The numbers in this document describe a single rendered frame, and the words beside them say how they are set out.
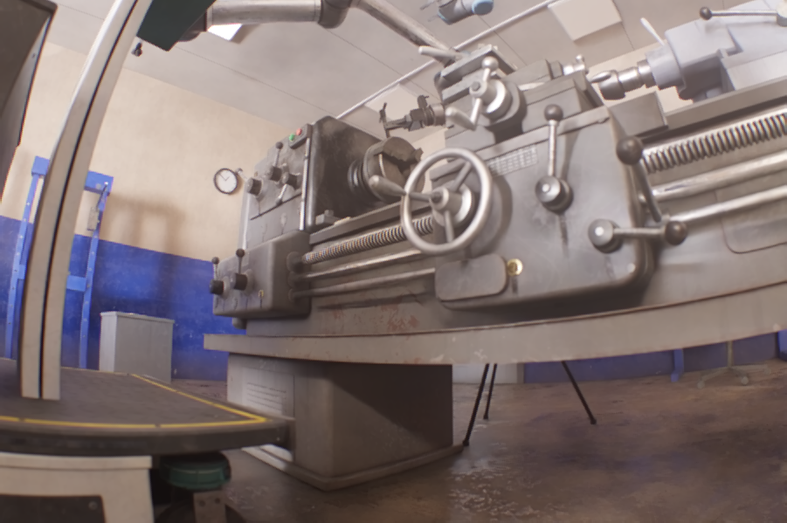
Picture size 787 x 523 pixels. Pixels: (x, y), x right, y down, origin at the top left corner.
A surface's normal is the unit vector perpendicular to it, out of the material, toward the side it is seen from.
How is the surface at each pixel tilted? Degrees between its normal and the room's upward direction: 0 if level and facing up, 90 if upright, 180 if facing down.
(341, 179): 90
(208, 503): 90
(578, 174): 90
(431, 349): 90
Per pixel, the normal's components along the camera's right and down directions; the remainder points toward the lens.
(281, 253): 0.72, -0.22
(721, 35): -0.70, -0.15
